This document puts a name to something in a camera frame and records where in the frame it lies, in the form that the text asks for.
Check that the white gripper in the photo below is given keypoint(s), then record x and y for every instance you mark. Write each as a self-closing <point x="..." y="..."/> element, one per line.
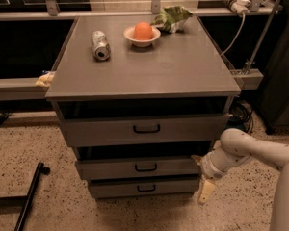
<point x="209" y="167"/>

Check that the grey drawer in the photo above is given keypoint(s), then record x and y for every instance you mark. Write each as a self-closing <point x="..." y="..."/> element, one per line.
<point x="149" y="186"/>
<point x="141" y="130"/>
<point x="136" y="167"/>

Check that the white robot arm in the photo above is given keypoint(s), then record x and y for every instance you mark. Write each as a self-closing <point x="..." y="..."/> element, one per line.
<point x="237" y="148"/>

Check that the grey top drawer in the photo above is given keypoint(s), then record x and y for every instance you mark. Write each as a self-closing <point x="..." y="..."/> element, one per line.
<point x="141" y="130"/>

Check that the grey bottom drawer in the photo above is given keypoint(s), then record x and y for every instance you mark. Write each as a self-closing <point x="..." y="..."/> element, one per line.
<point x="149" y="186"/>

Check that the grey drawer cabinet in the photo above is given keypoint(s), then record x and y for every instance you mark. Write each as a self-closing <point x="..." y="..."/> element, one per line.
<point x="180" y="74"/>

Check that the orange fruit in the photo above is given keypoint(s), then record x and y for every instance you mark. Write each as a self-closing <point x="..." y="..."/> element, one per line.
<point x="143" y="31"/>

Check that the green chip bag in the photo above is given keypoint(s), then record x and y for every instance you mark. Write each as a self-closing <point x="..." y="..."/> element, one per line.
<point x="171" y="19"/>

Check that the small white bowl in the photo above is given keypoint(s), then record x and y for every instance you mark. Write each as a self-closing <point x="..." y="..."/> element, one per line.
<point x="129" y="35"/>

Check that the silver soda can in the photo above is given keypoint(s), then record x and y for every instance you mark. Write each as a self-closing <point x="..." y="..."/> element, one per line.
<point x="100" y="46"/>

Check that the black metal bar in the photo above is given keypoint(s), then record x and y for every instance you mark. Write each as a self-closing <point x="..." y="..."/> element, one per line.
<point x="26" y="207"/>

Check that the white power strip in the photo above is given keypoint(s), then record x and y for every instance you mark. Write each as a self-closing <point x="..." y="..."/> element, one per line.
<point x="240" y="7"/>

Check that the yellow sponge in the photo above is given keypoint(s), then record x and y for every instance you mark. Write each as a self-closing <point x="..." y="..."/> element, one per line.
<point x="45" y="80"/>

